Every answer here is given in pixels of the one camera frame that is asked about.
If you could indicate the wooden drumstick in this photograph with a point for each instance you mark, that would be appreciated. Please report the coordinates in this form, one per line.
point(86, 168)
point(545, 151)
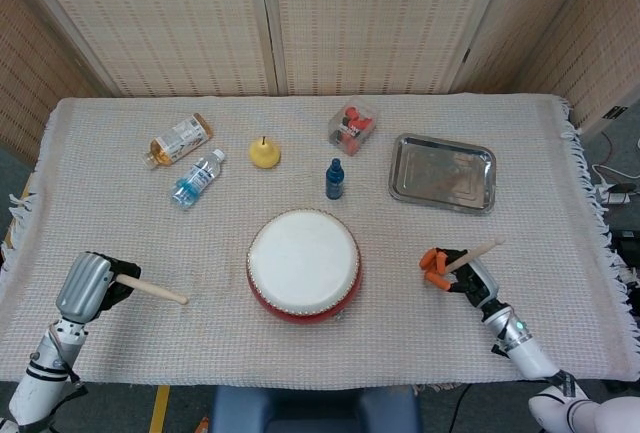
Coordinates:
point(482, 249)
point(155, 290)

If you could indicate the black-fingered left robot hand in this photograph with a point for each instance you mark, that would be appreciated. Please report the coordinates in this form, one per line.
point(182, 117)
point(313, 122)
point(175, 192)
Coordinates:
point(82, 285)

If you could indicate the white power strip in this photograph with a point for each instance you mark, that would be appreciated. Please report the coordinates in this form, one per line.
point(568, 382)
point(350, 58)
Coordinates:
point(617, 198)

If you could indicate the clear box with red items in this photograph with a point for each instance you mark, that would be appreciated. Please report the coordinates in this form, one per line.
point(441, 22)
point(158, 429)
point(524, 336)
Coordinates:
point(352, 128)

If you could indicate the yellow pear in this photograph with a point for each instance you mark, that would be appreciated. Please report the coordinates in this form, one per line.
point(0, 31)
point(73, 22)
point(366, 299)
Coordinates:
point(264, 155)

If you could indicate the rectangular metal tray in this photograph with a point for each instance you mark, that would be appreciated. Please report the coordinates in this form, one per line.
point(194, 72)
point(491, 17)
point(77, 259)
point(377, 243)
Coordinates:
point(440, 175)

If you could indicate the black box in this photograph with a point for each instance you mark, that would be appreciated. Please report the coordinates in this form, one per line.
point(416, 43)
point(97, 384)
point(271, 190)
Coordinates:
point(627, 242)

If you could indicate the clear water bottle blue label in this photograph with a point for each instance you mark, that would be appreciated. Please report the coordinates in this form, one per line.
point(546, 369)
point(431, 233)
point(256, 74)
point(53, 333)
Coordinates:
point(197, 179)

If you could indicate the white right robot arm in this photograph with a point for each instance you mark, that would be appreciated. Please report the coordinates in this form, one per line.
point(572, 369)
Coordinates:
point(530, 353)

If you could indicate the beige woven tablecloth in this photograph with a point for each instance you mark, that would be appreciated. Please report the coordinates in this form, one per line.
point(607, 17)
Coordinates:
point(125, 223)

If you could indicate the small orange object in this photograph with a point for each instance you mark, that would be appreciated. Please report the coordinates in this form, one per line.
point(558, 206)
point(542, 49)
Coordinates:
point(203, 426)

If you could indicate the orange-tipped right robot hand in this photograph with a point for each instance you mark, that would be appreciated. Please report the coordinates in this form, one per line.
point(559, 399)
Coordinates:
point(477, 283)

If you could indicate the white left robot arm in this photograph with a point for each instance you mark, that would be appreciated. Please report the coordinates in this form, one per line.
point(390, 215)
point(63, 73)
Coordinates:
point(37, 388)

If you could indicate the amber tea bottle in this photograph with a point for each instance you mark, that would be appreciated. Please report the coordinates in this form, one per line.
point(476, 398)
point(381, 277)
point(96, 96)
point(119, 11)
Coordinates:
point(180, 139)

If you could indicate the red drum with white skin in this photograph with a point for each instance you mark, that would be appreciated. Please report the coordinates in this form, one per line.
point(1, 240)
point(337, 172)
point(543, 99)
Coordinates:
point(302, 258)

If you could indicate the blue spray bottle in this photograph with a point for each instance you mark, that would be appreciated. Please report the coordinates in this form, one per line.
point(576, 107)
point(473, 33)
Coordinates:
point(335, 184)

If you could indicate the woven folding screen panel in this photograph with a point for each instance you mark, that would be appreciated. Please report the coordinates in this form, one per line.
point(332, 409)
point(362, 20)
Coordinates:
point(35, 78)
point(160, 23)
point(375, 23)
point(600, 53)
point(520, 28)

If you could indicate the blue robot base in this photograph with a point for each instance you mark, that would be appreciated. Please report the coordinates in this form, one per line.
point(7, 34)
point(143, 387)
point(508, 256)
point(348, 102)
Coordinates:
point(300, 413)

